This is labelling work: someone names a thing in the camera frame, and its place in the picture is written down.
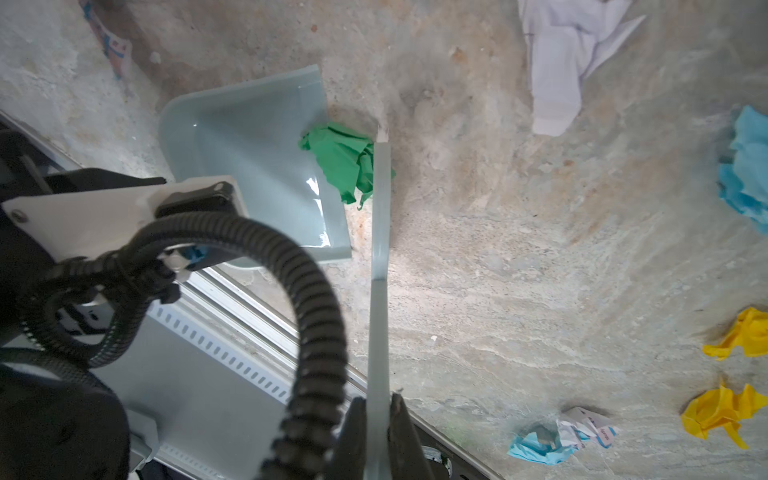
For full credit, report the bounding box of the aluminium mounting rail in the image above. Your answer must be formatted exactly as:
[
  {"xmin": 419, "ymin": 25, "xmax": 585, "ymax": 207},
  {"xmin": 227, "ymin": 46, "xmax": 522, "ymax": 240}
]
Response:
[{"xmin": 1, "ymin": 111, "xmax": 504, "ymax": 479}]

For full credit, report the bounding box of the cyan white paper scrap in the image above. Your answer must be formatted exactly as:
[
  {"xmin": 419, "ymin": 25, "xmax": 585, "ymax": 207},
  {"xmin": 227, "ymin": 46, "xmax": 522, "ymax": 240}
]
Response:
[{"xmin": 508, "ymin": 407, "xmax": 618, "ymax": 466}]

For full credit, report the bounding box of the grey-green hand brush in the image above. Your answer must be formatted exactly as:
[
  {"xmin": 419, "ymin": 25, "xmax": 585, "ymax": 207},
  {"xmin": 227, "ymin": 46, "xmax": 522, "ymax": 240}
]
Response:
[{"xmin": 364, "ymin": 142, "xmax": 392, "ymax": 480}]

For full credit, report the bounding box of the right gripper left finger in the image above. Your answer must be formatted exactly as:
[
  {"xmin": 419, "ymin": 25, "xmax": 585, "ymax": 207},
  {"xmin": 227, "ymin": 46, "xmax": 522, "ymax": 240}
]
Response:
[{"xmin": 324, "ymin": 397, "xmax": 367, "ymax": 480}]

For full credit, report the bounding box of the white blue-red paper scrap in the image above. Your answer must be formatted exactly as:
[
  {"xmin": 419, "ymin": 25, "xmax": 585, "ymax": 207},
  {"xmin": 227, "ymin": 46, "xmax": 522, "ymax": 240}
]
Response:
[{"xmin": 78, "ymin": 0, "xmax": 132, "ymax": 80}]

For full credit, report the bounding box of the green paper scrap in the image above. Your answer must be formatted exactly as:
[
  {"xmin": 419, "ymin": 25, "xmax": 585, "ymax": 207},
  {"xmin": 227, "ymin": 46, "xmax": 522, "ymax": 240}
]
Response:
[{"xmin": 298, "ymin": 122, "xmax": 375, "ymax": 210}]

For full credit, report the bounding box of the lower cyan paper scrap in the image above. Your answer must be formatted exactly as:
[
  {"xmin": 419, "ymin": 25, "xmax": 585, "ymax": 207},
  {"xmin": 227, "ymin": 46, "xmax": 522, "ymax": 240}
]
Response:
[{"xmin": 718, "ymin": 105, "xmax": 767, "ymax": 235}]

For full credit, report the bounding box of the grey-green plastic dustpan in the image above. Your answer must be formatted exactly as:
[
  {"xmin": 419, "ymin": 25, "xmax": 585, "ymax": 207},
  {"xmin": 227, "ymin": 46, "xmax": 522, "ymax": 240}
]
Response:
[{"xmin": 158, "ymin": 65, "xmax": 351, "ymax": 263}]

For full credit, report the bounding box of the yellow paper scrap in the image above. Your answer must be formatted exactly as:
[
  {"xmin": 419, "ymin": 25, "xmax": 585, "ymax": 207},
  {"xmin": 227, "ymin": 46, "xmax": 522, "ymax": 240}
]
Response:
[
  {"xmin": 702, "ymin": 307, "xmax": 767, "ymax": 361},
  {"xmin": 680, "ymin": 382, "xmax": 767, "ymax": 450}
]

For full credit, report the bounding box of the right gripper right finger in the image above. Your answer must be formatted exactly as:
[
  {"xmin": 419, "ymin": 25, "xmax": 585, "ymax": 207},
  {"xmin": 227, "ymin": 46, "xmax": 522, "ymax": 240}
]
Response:
[{"xmin": 388, "ymin": 393, "xmax": 434, "ymax": 480}]

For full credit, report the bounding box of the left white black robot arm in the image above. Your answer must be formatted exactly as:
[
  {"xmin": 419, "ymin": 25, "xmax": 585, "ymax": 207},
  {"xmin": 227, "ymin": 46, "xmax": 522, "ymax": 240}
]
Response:
[{"xmin": 1, "ymin": 126, "xmax": 348, "ymax": 479}]

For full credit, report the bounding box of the white crumpled paper scrap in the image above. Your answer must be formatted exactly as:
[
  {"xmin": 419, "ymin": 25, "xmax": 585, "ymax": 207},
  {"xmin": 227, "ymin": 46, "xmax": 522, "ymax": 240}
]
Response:
[{"xmin": 518, "ymin": 0, "xmax": 645, "ymax": 137}]

